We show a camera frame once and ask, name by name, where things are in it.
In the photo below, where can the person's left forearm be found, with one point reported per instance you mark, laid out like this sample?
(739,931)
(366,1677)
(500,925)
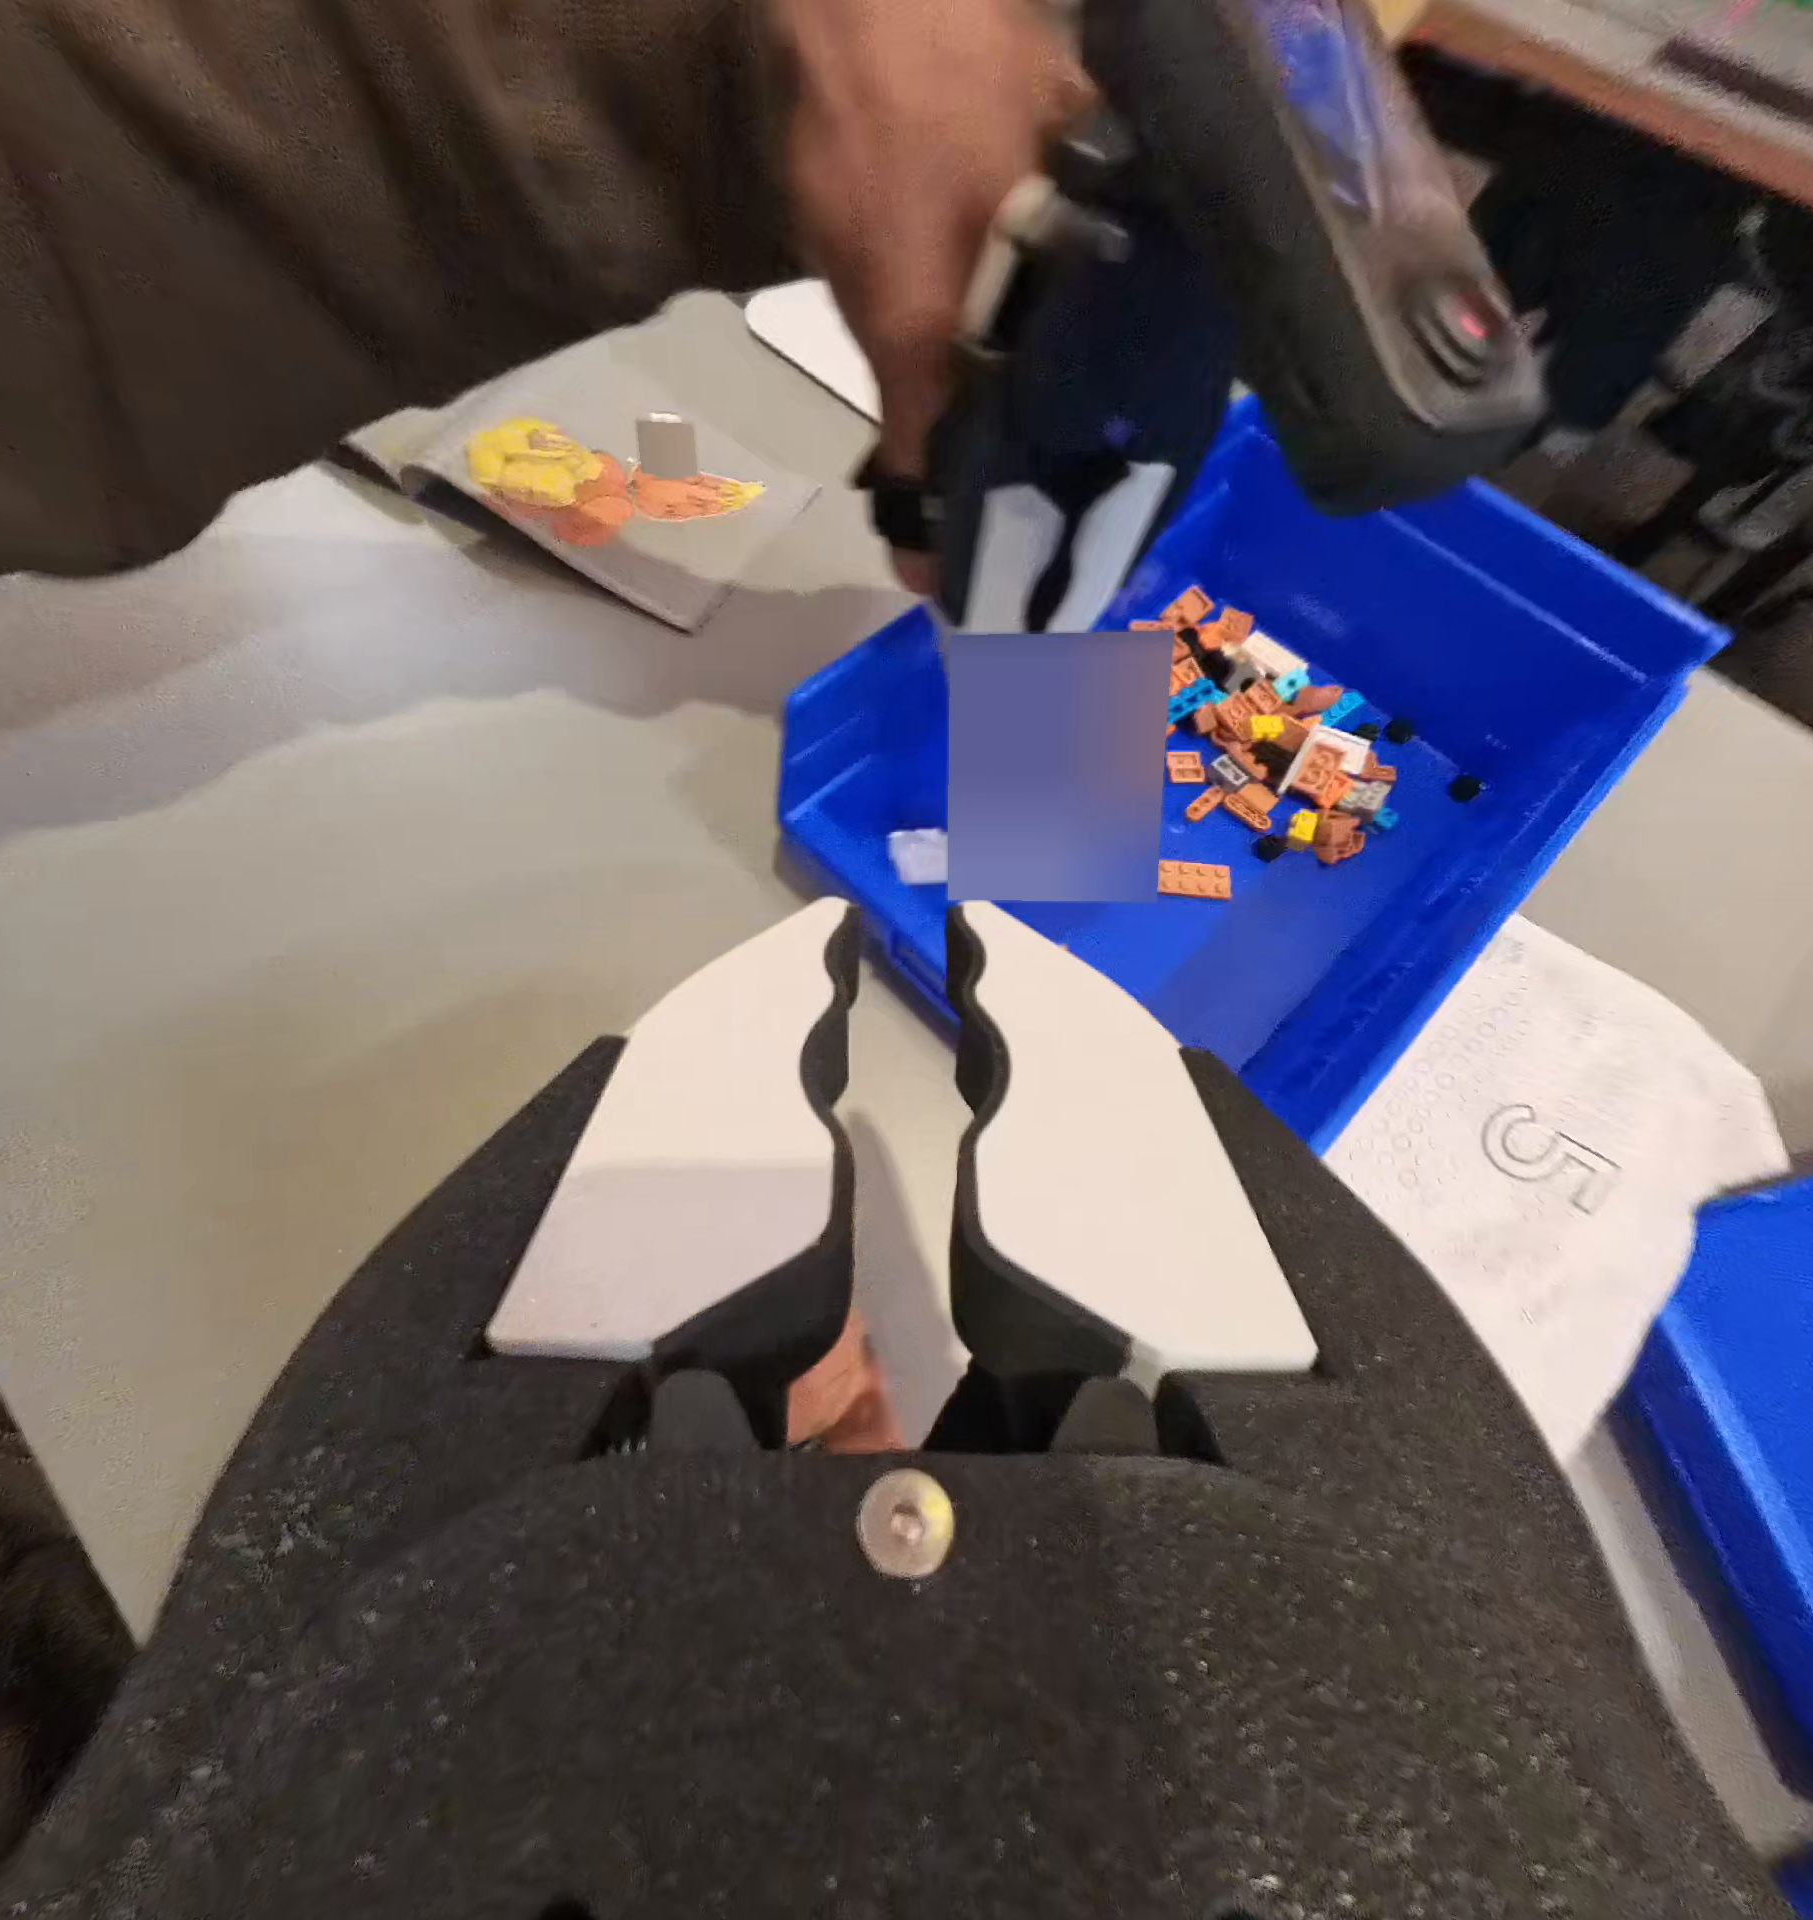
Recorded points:
(322,225)

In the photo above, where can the pile of toy bricks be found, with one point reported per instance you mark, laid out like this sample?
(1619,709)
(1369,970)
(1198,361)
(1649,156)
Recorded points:
(1267,734)

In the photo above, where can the person's left hand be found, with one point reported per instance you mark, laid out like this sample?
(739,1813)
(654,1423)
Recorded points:
(907,182)

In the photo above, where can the open grey instruction booklet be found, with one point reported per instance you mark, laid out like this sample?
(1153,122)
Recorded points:
(695,549)

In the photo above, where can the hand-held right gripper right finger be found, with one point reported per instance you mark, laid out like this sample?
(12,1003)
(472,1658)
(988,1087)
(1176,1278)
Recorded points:
(1132,1200)

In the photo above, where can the person's brown jacket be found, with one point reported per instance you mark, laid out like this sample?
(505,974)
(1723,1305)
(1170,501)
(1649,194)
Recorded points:
(21,1574)

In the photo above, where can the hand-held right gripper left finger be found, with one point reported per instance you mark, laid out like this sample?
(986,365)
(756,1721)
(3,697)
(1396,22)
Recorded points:
(666,1200)

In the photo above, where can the grey desk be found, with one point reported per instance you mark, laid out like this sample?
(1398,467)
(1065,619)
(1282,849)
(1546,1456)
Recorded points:
(322,976)

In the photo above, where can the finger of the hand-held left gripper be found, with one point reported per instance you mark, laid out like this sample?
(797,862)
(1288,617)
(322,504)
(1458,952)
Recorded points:
(1006,563)
(1124,539)

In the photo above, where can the blue plastic bin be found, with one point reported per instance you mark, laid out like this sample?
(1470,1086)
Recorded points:
(1298,976)
(1777,1426)

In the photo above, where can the white desk lamp stand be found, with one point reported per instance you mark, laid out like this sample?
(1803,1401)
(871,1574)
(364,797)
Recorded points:
(818,344)

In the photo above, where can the white numeral-print paper bag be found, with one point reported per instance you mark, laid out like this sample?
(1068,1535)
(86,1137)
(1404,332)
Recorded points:
(1522,1231)

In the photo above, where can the wooden-edged table with clutter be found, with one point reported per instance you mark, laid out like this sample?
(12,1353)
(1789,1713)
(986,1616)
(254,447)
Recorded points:
(1598,45)

